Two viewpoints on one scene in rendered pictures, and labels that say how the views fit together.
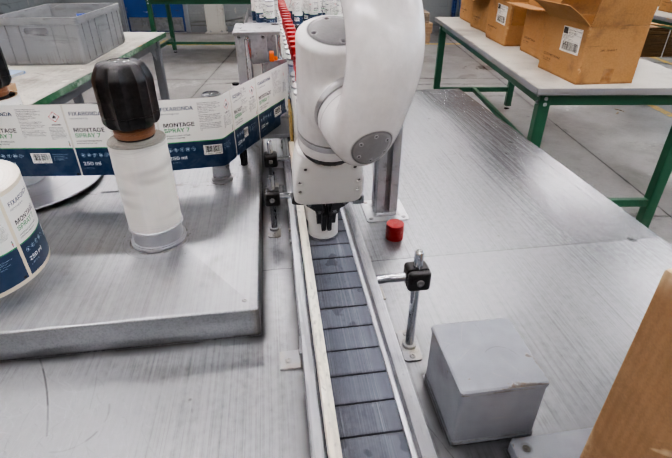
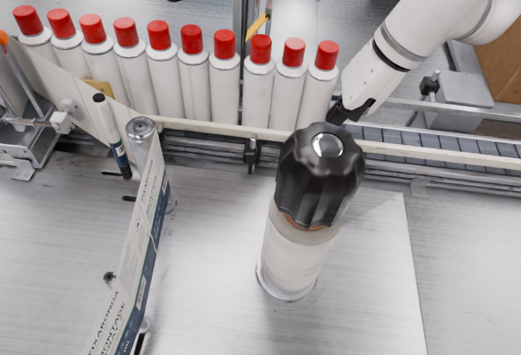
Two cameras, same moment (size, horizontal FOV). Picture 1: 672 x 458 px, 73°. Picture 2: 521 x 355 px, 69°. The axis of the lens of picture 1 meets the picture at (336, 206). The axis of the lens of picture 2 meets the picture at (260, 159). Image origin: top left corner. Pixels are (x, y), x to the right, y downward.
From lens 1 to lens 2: 0.86 m
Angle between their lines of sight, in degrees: 62
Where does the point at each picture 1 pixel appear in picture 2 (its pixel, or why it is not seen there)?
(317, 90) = (482, 8)
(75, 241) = not seen: outside the picture
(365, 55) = not seen: outside the picture
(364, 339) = (433, 139)
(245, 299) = (393, 198)
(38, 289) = not seen: outside the picture
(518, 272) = (342, 56)
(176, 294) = (384, 250)
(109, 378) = (439, 317)
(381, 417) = (488, 147)
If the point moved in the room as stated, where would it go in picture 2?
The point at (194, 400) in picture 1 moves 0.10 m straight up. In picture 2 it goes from (455, 253) to (486, 226)
